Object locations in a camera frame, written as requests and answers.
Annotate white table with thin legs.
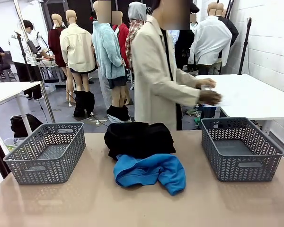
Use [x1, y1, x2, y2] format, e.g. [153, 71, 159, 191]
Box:
[0, 81, 42, 137]

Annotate mannequin in pale blue shirt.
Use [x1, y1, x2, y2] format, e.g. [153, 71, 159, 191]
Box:
[168, 30, 180, 48]

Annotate person right forearm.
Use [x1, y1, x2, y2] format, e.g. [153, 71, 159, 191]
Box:
[167, 84, 202, 107]

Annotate mannequin in light blue fleece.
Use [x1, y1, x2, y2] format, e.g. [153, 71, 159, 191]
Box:
[91, 0, 131, 123]

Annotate bright blue garment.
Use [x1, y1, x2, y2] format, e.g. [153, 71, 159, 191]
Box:
[113, 153, 187, 196]

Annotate black bag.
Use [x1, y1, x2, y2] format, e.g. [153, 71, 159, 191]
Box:
[10, 113, 44, 138]

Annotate mannequin in black jacket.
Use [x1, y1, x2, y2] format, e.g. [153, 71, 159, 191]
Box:
[216, 2, 239, 48]

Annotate mannequin in maroon top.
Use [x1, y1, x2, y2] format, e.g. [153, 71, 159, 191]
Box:
[48, 13, 73, 108]

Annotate person left hand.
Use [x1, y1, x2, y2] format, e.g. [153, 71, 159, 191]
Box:
[195, 78, 216, 90]

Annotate person in white Dallas shirt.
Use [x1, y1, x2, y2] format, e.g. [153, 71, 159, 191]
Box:
[9, 20, 50, 100]

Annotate tall black tripod stand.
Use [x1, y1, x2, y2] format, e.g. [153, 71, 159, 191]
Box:
[238, 17, 254, 76]

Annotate slanted metal pole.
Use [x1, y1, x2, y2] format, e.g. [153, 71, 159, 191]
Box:
[13, 0, 56, 123]

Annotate grey plastic basket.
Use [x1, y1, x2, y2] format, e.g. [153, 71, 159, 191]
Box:
[200, 117, 284, 183]
[2, 122, 86, 185]

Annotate clear bin with green contents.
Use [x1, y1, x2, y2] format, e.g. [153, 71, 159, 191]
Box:
[3, 137, 27, 153]

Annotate mannequin in cream jacket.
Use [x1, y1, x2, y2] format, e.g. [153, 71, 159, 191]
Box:
[59, 9, 97, 118]

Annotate mannequin in white shirt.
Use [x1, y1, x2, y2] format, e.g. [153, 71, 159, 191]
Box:
[188, 1, 233, 75]

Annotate black trousers around mannequin ankles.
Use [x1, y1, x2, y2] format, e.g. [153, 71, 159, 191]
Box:
[73, 90, 96, 118]

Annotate black garment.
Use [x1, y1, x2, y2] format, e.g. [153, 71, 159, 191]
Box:
[104, 122, 177, 161]

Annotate dark shorts around mannequin ankles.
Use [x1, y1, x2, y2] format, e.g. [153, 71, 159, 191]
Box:
[106, 105, 131, 123]

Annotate person in beige coat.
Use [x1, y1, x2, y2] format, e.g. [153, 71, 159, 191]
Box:
[131, 0, 202, 131]

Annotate mannequin in plaid hooded shirt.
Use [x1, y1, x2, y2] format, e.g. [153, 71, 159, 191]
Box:
[124, 1, 148, 71]

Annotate black tripod with device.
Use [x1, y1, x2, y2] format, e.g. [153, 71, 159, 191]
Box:
[14, 30, 40, 83]

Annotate person right hand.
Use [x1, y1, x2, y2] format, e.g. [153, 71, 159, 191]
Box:
[199, 90, 222, 106]

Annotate mannequin in black coat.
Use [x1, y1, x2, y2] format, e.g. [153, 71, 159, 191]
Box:
[174, 11, 195, 71]

